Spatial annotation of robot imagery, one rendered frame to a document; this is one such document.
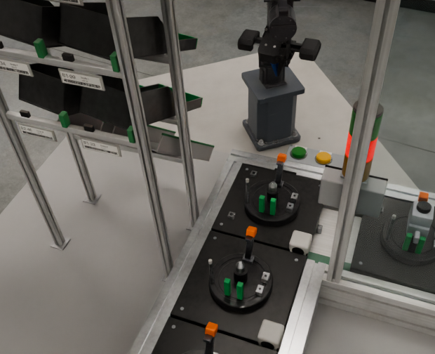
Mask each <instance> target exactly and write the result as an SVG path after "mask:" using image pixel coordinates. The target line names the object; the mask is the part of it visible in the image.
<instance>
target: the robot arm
mask: <svg viewBox="0 0 435 354"><path fill-rule="evenodd" d="M294 1H300V0H264V2H267V25H266V27H265V32H264V34H263V35H262V37H260V32H259V31H256V30H251V29H245V30H244V31H243V33H242V35H241V36H240V38H239V40H238V49H239V50H244V51H252V50H253V45H257V46H259V47H258V50H257V51H258V60H259V68H260V76H259V80H260V81H261V83H262V84H263V85H264V86H265V88H266V89H270V88H274V87H277V86H282V85H286V84H287V82H286V80H285V67H288V65H289V64H290V61H291V60H292V58H293V55H294V53H295V52H298V53H299V57H300V59H301V60H309V61H315V60H316V57H317V55H318V53H319V51H320V48H321V42H320V41H319V40H318V39H309V38H305V39H304V41H303V42H302V44H300V43H296V41H294V40H292V37H293V36H294V35H295V33H296V31H297V24H296V19H295V11H294V8H293V3H294Z"/></svg>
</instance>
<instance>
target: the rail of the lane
mask: <svg viewBox="0 0 435 354"><path fill-rule="evenodd" d="M228 159H229V160H232V161H234V163H236V162H242V163H244V164H249V165H253V166H258V167H262V168H266V169H271V170H275V171H277V166H278V165H276V163H277V158H273V157H267V156H264V155H257V154H254V153H250V152H244V151H240V150H235V149H232V151H231V152H230V154H229V156H228V158H227V160H228ZM323 171H324V169H322V168H319V167H315V166H310V165H306V164H300V163H296V162H290V161H285V162H284V166H283V172H284V173H290V174H294V175H297V176H303V177H307V178H313V179H316V180H321V177H322V175H323Z"/></svg>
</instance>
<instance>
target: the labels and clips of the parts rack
mask: <svg viewBox="0 0 435 354"><path fill-rule="evenodd" d="M45 1H54V2H60V3H65V4H74V5H79V6H84V3H83V0H45ZM33 43H34V47H35V49H36V53H37V55H38V58H43V59H44V58H45V57H46V56H47V55H48V52H47V50H46V46H45V43H44V40H43V39H40V38H38V39H37V40H35V41H34V42H33ZM3 47H4V45H3V43H2V41H0V49H2V48H3ZM62 59H63V60H64V61H68V62H74V61H75V59H74V55H73V54H72V53H65V52H64V53H62ZM110 60H111V64H112V69H113V72H120V67H119V61H118V58H117V54H116V51H114V52H113V53H112V54H111V55H110ZM0 70H1V71H5V72H12V73H16V74H22V75H27V76H31V77H33V76H34V75H33V72H32V69H31V67H30V64H29V63H28V62H24V61H20V60H13V59H9V58H2V57H0ZM58 71H59V73H60V77H61V80H62V83H66V84H72V85H76V86H83V87H87V88H91V89H97V90H101V91H105V85H104V82H103V79H102V76H98V75H94V74H87V73H83V72H76V71H72V70H65V69H61V68H58ZM20 115H21V117H26V118H30V117H31V114H30V113H29V111H26V110H21V111H20ZM58 116H59V119H60V123H61V124H62V127H63V128H67V127H68V126H69V125H70V124H71V123H70V120H69V117H68V114H67V112H65V111H62V112H61V113H60V114H59V115H58ZM18 126H19V128H20V131H21V133H22V134H25V135H29V136H34V137H37V138H43V139H46V140H52V141H55V142H57V138H56V136H55V133H54V130H50V129H45V128H41V127H38V126H32V125H29V124H23V123H20V122H18ZM83 127H84V130H85V131H89V132H94V131H95V128H94V126H93V125H90V124H84V126H83ZM127 134H128V139H129V142H130V143H135V136H134V132H133V126H129V127H128V129H127ZM73 136H74V139H78V140H81V144H82V146H83V148H85V149H89V150H94V151H97V152H103V153H106V154H109V155H115V156H118V157H122V155H121V150H126V151H129V152H135V153H138V149H137V148H135V147H129V146H126V145H120V144H116V143H111V142H107V141H104V140H98V139H95V138H89V137H86V136H80V135H76V134H73ZM152 156H153V157H156V158H159V159H165V160H168V161H172V162H177V163H181V164H182V156H175V155H168V154H164V153H160V152H155V151H153V150H152Z"/></svg>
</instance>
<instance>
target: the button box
mask: <svg viewBox="0 0 435 354"><path fill-rule="evenodd" d="M295 147H302V146H298V145H289V147H288V150H287V152H286V155H287V157H286V161H290V162H296V163H300V164H306V165H310V166H315V167H319V168H322V169H324V168H325V165H329V166H335V167H339V168H342V167H343V162H344V155H339V154H335V153H332V152H327V153H329V154H330V155H331V161H330V162H329V163H327V164H321V163H319V162H317V160H316V155H317V154H318V153H319V152H325V151H322V150H315V149H311V148H307V147H302V148H304V149H305V150H306V155H305V157H303V158H301V159H298V158H294V157H293V156H292V154H291V152H292V149H293V148H295Z"/></svg>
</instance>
